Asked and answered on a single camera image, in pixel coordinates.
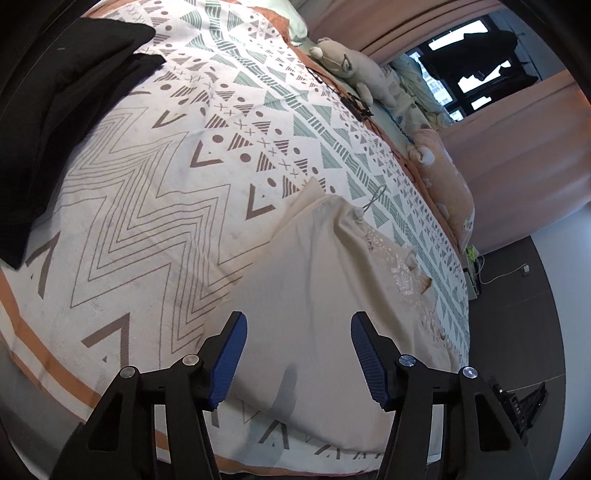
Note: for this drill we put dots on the beige hooded jacket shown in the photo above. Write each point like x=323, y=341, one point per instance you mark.
x=323, y=265

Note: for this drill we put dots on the crumpled light green blanket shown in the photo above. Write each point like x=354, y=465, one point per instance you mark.
x=415, y=106

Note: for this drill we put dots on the grey plush toy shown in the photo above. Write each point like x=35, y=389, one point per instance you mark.
x=359, y=71

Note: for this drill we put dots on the pink left curtain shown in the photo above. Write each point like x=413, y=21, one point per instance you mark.
x=383, y=29

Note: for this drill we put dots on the patterned white bed quilt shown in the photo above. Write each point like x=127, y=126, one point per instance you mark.
x=162, y=207

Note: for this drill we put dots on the pale green pillow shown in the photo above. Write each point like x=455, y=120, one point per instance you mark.
x=297, y=29

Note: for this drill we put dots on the black folded garment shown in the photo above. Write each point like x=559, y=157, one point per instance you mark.
x=87, y=70

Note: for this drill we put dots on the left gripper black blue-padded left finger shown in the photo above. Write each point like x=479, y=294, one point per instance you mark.
x=150, y=425

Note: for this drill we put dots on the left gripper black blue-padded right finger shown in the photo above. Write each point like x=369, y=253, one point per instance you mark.
x=446, y=425

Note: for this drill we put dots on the dark hanging clothes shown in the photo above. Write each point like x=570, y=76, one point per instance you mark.
x=470, y=61

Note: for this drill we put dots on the pink curtain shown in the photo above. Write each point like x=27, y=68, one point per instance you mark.
x=383, y=29
x=526, y=160

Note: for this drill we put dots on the white bedside table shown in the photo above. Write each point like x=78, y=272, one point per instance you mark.
x=471, y=268

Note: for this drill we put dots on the pink right curtain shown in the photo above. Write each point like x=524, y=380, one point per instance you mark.
x=526, y=160

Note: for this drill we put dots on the orange cartoon pillow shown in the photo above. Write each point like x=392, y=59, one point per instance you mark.
x=445, y=184

